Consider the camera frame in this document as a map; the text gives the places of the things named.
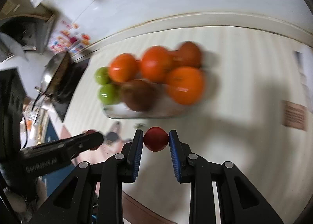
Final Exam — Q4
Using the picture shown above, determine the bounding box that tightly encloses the green apple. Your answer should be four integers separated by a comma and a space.
94, 67, 110, 85
98, 84, 120, 105

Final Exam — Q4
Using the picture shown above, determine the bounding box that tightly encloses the small red cherry tomato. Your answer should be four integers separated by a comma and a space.
143, 127, 169, 152

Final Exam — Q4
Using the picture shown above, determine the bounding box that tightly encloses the red-brown apple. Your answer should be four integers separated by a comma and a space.
121, 79, 159, 112

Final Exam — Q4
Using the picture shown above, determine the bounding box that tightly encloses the orange mandarin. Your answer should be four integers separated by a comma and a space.
108, 53, 138, 83

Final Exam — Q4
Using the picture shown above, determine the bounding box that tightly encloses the orange with stem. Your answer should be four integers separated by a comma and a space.
140, 45, 173, 84

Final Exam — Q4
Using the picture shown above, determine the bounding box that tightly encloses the large orange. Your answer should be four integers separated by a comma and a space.
165, 67, 205, 106

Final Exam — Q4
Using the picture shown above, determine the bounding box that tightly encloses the small orange persimmon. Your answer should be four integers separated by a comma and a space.
177, 41, 202, 68

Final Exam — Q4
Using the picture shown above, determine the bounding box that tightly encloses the steel frying pan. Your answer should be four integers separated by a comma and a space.
36, 51, 72, 98

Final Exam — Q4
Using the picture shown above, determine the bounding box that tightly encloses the floral oval ceramic plate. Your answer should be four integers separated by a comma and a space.
100, 49, 209, 119

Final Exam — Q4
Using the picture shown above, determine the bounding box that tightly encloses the cat print striped placemat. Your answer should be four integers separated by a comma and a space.
64, 26, 312, 223

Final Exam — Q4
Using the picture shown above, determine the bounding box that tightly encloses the brown paper note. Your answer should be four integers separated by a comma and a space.
282, 100, 307, 131

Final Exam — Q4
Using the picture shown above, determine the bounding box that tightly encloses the colourful sticker sheet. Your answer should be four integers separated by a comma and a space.
47, 18, 91, 55

